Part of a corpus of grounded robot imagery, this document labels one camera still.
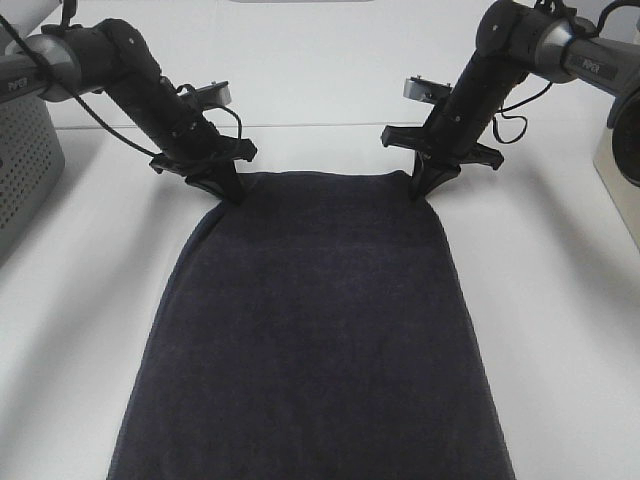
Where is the dark navy towel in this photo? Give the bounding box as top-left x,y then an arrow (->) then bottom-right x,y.
108,171 -> 514,479

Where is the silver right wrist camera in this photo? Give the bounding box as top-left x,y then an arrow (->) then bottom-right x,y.
403,76 -> 452,105

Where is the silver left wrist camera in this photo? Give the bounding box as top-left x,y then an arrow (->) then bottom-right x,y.
176,81 -> 232,111

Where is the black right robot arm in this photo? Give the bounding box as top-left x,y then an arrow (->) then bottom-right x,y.
381,1 -> 639,200

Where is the black left camera cable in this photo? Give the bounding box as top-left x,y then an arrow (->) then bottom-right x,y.
0,0 -> 246,161

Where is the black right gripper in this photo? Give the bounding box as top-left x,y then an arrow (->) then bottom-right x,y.
381,64 -> 502,201

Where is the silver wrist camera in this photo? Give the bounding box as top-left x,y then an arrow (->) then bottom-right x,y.
176,81 -> 232,111
403,76 -> 452,105

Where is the grey perforated plastic basket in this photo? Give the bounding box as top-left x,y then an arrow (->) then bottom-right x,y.
0,34 -> 67,266

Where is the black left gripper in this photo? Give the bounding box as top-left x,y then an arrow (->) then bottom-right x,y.
113,75 -> 257,203

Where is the beige box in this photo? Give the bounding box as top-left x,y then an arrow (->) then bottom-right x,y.
591,94 -> 640,254

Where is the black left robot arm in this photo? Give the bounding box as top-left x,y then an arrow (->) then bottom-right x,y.
1,19 -> 257,203

